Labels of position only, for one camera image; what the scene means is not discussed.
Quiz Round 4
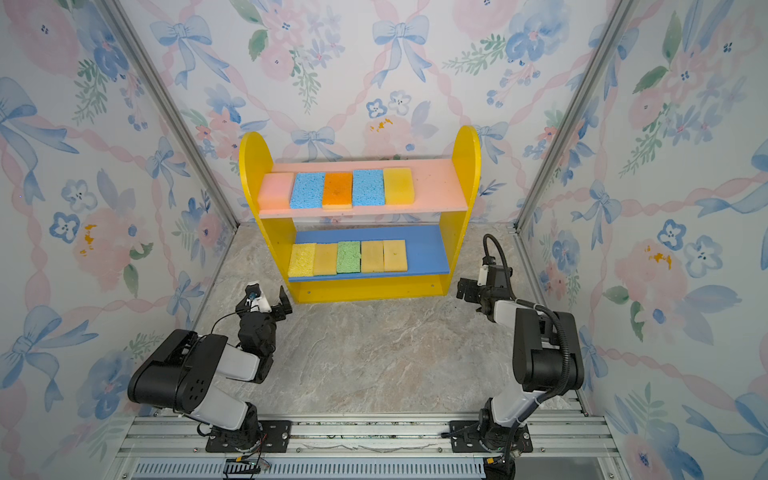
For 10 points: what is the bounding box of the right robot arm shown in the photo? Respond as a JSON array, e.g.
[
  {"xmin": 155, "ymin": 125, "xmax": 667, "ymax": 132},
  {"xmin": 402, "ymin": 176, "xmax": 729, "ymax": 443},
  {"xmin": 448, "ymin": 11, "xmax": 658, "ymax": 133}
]
[{"xmin": 444, "ymin": 265, "xmax": 585, "ymax": 453}]

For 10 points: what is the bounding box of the yellow sponge with green back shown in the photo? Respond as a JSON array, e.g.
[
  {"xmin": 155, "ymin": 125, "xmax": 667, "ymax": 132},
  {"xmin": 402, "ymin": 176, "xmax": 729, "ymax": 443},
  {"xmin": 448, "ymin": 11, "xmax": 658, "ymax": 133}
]
[{"xmin": 313, "ymin": 243, "xmax": 338, "ymax": 276}]

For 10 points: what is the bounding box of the small yellow sponge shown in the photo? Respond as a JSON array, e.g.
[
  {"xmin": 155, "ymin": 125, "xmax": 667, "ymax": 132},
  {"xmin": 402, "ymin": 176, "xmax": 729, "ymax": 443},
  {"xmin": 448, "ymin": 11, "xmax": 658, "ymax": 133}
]
[{"xmin": 383, "ymin": 240, "xmax": 408, "ymax": 272}]

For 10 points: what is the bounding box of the pink orange sponge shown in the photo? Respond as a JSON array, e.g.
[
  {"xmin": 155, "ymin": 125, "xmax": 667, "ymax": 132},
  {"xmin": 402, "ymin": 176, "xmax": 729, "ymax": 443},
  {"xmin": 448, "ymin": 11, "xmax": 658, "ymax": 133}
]
[{"xmin": 257, "ymin": 172, "xmax": 295, "ymax": 211}]

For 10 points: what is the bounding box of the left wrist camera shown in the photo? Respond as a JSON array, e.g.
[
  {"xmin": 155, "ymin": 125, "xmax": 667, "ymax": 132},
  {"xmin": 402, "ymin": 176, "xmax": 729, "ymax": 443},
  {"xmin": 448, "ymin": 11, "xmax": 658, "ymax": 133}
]
[{"xmin": 244, "ymin": 283, "xmax": 272, "ymax": 313}]

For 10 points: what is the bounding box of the left corner aluminium post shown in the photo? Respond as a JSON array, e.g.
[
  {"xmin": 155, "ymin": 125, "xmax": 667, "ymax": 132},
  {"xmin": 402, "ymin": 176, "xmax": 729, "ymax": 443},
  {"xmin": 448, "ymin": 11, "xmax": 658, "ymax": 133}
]
[{"xmin": 95, "ymin": 0, "xmax": 239, "ymax": 229}]

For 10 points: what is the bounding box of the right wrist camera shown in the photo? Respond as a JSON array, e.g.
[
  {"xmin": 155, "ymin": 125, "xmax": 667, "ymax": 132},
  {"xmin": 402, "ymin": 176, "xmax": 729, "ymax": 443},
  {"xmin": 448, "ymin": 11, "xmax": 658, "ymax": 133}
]
[{"xmin": 477, "ymin": 255, "xmax": 496, "ymax": 286}]

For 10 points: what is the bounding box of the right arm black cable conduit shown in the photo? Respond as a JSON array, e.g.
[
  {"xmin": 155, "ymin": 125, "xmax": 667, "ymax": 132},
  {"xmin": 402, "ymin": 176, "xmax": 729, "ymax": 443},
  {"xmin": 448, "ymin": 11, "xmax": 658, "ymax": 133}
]
[{"xmin": 482, "ymin": 233, "xmax": 574, "ymax": 421}]

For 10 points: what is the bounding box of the aluminium mounting rail frame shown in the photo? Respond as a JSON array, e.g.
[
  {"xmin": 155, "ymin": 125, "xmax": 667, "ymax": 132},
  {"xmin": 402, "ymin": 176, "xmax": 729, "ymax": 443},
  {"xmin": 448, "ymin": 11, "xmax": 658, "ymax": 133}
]
[{"xmin": 105, "ymin": 410, "xmax": 629, "ymax": 479}]

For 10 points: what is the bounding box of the blue sponge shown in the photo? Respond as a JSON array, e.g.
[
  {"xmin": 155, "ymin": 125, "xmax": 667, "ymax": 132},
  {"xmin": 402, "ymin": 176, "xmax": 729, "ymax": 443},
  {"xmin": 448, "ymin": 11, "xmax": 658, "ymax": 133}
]
[
  {"xmin": 352, "ymin": 170, "xmax": 386, "ymax": 207},
  {"xmin": 290, "ymin": 172, "xmax": 325, "ymax": 210}
]

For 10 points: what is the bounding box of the right corner aluminium post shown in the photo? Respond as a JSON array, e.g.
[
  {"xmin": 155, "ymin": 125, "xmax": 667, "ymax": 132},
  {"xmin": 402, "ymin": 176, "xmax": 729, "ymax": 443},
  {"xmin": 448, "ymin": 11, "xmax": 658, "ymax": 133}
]
[{"xmin": 514, "ymin": 0, "xmax": 635, "ymax": 234}]

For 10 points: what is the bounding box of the thick yellow sponge front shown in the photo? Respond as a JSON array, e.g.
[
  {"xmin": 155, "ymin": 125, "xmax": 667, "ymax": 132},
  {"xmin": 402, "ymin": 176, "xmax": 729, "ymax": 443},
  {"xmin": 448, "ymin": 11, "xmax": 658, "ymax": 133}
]
[{"xmin": 383, "ymin": 167, "xmax": 415, "ymax": 206}]

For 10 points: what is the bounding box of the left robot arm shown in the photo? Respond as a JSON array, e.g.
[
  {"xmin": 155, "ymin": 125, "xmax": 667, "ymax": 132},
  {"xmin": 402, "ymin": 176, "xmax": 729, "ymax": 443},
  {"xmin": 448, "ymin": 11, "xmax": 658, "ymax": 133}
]
[{"xmin": 127, "ymin": 283, "xmax": 293, "ymax": 452}]

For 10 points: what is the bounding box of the corner aluminium post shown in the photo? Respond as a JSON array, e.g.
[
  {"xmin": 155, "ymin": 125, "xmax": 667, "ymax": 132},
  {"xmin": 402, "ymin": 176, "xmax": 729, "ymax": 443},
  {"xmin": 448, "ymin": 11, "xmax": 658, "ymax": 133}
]
[
  {"xmin": 95, "ymin": 0, "xmax": 239, "ymax": 229},
  {"xmin": 514, "ymin": 0, "xmax": 635, "ymax": 234}
]

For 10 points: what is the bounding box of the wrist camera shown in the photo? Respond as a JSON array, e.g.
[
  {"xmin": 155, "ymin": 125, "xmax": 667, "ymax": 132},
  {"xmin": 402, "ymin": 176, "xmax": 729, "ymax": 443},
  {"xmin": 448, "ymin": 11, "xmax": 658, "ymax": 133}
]
[
  {"xmin": 477, "ymin": 255, "xmax": 496, "ymax": 286},
  {"xmin": 244, "ymin": 283, "xmax": 272, "ymax": 313}
]

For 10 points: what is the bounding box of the bright yellow cellulose sponge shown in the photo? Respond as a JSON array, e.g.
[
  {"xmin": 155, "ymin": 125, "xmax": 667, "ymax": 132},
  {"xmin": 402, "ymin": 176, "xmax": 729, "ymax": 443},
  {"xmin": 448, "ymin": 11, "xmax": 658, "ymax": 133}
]
[{"xmin": 287, "ymin": 243, "xmax": 316, "ymax": 278}]

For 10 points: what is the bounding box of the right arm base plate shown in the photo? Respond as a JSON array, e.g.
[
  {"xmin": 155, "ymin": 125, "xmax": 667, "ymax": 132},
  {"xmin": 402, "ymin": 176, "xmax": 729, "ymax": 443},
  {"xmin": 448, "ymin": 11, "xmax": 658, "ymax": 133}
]
[{"xmin": 440, "ymin": 420, "xmax": 533, "ymax": 455}]

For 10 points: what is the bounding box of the yellow pink blue toy shelf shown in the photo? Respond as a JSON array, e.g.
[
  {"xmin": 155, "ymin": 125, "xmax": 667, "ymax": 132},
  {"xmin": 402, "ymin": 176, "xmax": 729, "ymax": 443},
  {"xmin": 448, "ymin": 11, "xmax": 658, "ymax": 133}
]
[{"xmin": 239, "ymin": 126, "xmax": 482, "ymax": 303}]

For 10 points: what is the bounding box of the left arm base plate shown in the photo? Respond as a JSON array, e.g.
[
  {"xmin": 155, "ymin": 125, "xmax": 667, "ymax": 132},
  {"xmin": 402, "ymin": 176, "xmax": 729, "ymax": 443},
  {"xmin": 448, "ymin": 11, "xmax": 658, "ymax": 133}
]
[{"xmin": 205, "ymin": 420, "xmax": 293, "ymax": 454}]

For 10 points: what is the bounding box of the pale yellow sponge underneath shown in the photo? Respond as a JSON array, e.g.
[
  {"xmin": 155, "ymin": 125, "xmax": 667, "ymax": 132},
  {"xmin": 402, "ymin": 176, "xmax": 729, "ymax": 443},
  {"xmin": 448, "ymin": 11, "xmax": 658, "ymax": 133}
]
[{"xmin": 361, "ymin": 240, "xmax": 385, "ymax": 273}]

